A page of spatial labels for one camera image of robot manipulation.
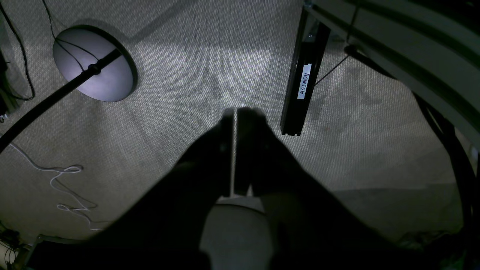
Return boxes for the black aluminium frame leg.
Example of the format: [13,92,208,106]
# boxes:
[280,2,331,136]

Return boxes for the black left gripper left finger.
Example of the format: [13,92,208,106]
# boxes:
[86,109,234,270]

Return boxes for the black floor cable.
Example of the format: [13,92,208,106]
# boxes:
[0,4,36,101]

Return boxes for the round grey lamp base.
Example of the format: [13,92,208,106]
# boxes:
[52,25,138,102]

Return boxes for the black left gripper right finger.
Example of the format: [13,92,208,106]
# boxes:
[235,107,420,270]

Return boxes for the black curved lamp pole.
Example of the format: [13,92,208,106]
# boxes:
[0,49,122,153]

